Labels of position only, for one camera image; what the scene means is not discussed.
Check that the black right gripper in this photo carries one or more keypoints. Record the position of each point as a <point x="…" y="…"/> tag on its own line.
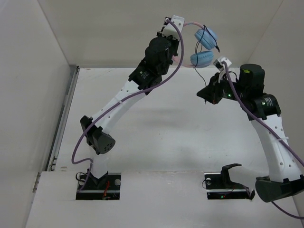
<point x="211" y="92"/>

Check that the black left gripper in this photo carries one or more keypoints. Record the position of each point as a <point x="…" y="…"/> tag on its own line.
<point x="175" y="42"/>

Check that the pink blue cat-ear headphones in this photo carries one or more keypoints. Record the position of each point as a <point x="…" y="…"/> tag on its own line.
<point x="206" y="42"/>

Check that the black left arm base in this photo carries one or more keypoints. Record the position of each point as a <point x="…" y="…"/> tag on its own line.
<point x="104" y="188"/>

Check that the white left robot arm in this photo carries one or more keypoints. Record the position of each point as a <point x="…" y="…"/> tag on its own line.
<point x="146" y="77"/>

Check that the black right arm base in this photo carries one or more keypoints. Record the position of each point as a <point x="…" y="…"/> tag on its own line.
<point x="219" y="186"/>

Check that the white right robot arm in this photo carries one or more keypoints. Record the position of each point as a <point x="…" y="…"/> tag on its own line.
<point x="285" y="178"/>

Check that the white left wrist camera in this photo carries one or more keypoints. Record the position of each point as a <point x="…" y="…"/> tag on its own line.
<point x="173" y="27"/>

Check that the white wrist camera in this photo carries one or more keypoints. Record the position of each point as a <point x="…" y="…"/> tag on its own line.
<point x="173" y="27"/>
<point x="222" y="64"/>

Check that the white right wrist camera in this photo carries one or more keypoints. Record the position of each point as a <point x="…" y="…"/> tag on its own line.
<point x="222" y="64"/>

